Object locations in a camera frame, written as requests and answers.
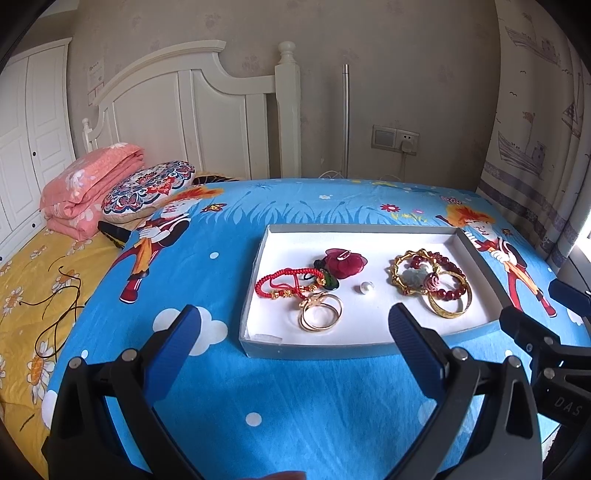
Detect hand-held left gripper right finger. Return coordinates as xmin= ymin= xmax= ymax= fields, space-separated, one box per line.
xmin=385 ymin=302 xmax=543 ymax=480

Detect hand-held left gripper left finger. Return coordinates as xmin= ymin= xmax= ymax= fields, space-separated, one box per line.
xmin=41 ymin=304 xmax=201 ymax=480

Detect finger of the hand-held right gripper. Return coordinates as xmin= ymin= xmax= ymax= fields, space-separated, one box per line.
xmin=499 ymin=306 xmax=591 ymax=370
xmin=549 ymin=278 xmax=591 ymax=325

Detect wide gold bangle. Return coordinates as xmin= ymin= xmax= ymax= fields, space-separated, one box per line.
xmin=427 ymin=271 xmax=472 ymax=320

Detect grey cardboard tray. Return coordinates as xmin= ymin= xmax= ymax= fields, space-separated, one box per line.
xmin=239 ymin=224 xmax=509 ymax=360

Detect jade pendant with red knot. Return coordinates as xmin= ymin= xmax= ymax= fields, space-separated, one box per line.
xmin=403 ymin=268 xmax=445 ymax=292

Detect gold bamboo bangle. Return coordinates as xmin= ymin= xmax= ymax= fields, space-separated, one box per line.
xmin=389 ymin=249 xmax=445 ymax=295

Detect red flower brooch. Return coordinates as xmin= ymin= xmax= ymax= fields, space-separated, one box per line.
xmin=314 ymin=248 xmax=369 ymax=280

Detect red cord bracelet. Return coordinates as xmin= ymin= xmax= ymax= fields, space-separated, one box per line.
xmin=255 ymin=268 xmax=324 ymax=301

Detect white window sill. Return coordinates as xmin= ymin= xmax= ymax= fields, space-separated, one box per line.
xmin=554 ymin=240 xmax=591 ymax=296

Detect blue cartoon printed cloth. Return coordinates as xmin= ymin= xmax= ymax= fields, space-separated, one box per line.
xmin=46 ymin=178 xmax=591 ymax=480

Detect black yellow striped cloth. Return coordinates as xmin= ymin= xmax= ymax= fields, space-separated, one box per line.
xmin=98 ymin=220 xmax=132 ymax=250

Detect yellow flowered bedsheet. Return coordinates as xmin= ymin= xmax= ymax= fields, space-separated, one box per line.
xmin=0 ymin=226 xmax=123 ymax=480

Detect patterned pillow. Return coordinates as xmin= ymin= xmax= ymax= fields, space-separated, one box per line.
xmin=102 ymin=160 xmax=197 ymax=225

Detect pink folded quilt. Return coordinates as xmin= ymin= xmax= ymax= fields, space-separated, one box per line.
xmin=40 ymin=143 xmax=146 ymax=241

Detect ship printed curtain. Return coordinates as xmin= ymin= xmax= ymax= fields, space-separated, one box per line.
xmin=475 ymin=0 xmax=591 ymax=268

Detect metal pole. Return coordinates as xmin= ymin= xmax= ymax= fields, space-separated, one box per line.
xmin=341 ymin=65 xmax=350 ymax=178

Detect white bed headboard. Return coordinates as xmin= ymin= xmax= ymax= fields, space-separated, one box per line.
xmin=82 ymin=40 xmax=302 ymax=181

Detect white wardrobe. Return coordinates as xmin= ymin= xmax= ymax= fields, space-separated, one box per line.
xmin=0 ymin=38 xmax=77 ymax=264

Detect dark red bead bracelet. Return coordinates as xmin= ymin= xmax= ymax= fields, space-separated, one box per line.
xmin=406 ymin=251 xmax=468 ymax=302

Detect gold ring bangles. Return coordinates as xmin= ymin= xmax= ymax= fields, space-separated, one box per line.
xmin=298 ymin=292 xmax=345 ymax=332

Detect wall switch socket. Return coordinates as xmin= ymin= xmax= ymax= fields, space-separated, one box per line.
xmin=372 ymin=124 xmax=420 ymax=153

